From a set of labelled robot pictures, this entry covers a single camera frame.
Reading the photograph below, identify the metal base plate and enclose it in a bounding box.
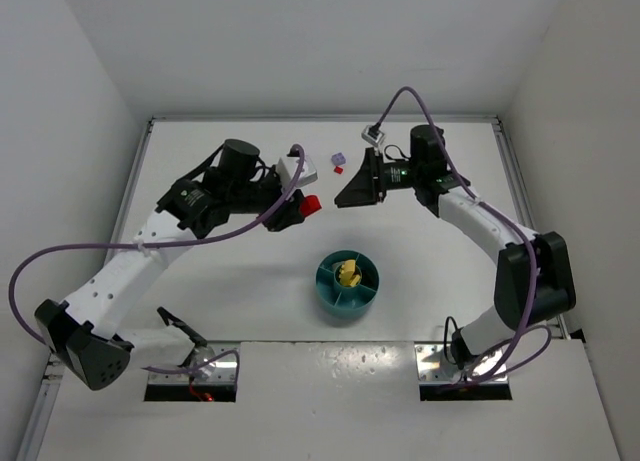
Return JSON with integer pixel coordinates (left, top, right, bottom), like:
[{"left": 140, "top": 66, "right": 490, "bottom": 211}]
[
  {"left": 147, "top": 343, "right": 241, "bottom": 386},
  {"left": 414, "top": 343, "right": 502, "bottom": 387}
]

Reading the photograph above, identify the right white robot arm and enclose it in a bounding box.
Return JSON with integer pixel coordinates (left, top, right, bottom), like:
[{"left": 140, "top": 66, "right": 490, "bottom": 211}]
[{"left": 334, "top": 124, "right": 576, "bottom": 368}]

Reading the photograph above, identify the small yellow lego brick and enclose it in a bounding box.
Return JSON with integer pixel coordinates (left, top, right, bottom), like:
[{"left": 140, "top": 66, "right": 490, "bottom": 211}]
[{"left": 339, "top": 259, "right": 357, "bottom": 285}]

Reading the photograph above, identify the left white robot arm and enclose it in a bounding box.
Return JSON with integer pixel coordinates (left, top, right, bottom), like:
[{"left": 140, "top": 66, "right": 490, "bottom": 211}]
[{"left": 35, "top": 139, "right": 310, "bottom": 391}]

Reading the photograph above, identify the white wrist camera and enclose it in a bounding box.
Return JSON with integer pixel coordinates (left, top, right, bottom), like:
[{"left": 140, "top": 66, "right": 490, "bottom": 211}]
[
  {"left": 276, "top": 156, "right": 318, "bottom": 188},
  {"left": 361, "top": 124, "right": 386, "bottom": 149}
]

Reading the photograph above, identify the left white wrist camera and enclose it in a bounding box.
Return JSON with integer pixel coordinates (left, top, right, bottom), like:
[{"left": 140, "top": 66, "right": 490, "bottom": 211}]
[{"left": 276, "top": 156, "right": 318, "bottom": 188}]

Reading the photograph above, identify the red curved lego piece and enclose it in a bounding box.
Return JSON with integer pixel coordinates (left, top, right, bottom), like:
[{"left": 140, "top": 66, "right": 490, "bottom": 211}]
[{"left": 300, "top": 195, "right": 322, "bottom": 218}]

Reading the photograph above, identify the long yellow lego plate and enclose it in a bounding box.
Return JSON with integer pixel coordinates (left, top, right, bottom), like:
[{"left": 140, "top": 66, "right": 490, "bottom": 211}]
[{"left": 339, "top": 274, "right": 361, "bottom": 288}]

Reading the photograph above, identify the teal divided round container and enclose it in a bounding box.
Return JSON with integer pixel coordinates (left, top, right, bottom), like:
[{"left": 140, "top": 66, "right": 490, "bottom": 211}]
[{"left": 315, "top": 250, "right": 380, "bottom": 321}]

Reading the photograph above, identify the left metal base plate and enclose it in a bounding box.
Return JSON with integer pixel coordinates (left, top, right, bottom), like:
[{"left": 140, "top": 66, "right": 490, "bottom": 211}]
[{"left": 147, "top": 343, "right": 241, "bottom": 386}]

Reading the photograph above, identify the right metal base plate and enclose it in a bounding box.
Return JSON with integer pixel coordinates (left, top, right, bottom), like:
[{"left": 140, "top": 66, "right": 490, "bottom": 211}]
[{"left": 414, "top": 343, "right": 502, "bottom": 387}]

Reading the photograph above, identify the lavender lego brick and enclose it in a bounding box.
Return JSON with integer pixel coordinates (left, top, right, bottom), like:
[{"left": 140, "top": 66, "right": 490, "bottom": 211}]
[{"left": 331, "top": 152, "right": 346, "bottom": 166}]

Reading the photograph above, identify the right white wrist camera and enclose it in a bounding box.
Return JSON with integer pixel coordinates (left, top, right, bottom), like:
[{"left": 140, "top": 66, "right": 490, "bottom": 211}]
[{"left": 361, "top": 124, "right": 386, "bottom": 149}]

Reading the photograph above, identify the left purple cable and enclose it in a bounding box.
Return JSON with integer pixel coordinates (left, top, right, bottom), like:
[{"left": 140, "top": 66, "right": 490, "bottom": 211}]
[{"left": 8, "top": 143, "right": 307, "bottom": 382}]

